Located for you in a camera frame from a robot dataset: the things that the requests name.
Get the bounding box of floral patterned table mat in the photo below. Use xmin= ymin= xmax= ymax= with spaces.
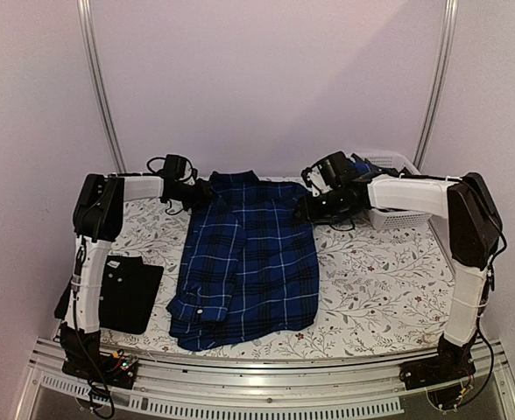
xmin=102 ymin=199 xmax=455 ymax=360

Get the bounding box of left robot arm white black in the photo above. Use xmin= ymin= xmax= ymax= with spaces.
xmin=55 ymin=154 xmax=211 ymax=347

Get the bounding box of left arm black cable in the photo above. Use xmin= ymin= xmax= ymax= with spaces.
xmin=145 ymin=155 xmax=197 ymax=185

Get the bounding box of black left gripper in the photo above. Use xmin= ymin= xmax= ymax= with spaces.
xmin=173 ymin=178 xmax=220 ymax=212

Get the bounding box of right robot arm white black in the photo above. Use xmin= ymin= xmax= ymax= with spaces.
xmin=295 ymin=151 xmax=507 ymax=347

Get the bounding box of white plastic laundry basket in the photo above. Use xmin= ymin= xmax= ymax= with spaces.
xmin=357 ymin=151 xmax=432 ymax=230

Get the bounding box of aluminium front rail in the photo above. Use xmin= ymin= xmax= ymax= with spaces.
xmin=14 ymin=339 xmax=515 ymax=420

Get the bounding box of aluminium frame post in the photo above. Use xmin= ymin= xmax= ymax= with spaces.
xmin=77 ymin=0 xmax=126 ymax=172
xmin=413 ymin=0 xmax=459 ymax=170

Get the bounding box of left aluminium frame post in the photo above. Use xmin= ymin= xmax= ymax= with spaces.
xmin=77 ymin=0 xmax=126 ymax=172

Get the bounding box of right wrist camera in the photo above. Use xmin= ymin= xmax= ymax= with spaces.
xmin=300 ymin=165 xmax=332 ymax=197

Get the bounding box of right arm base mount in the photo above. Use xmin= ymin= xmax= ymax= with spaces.
xmin=399 ymin=350 xmax=476 ymax=411

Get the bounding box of right aluminium frame post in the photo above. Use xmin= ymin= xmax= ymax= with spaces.
xmin=413 ymin=0 xmax=459 ymax=170

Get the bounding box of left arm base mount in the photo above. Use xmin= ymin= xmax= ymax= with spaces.
xmin=62 ymin=349 xmax=138 ymax=389

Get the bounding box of folded black polo shirt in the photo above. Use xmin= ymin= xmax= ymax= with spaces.
xmin=54 ymin=255 xmax=164 ymax=334

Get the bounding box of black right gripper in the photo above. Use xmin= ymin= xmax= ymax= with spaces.
xmin=292 ymin=186 xmax=346 ymax=223

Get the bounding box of blue plaid long sleeve shirt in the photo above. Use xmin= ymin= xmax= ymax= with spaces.
xmin=166 ymin=171 xmax=320 ymax=352

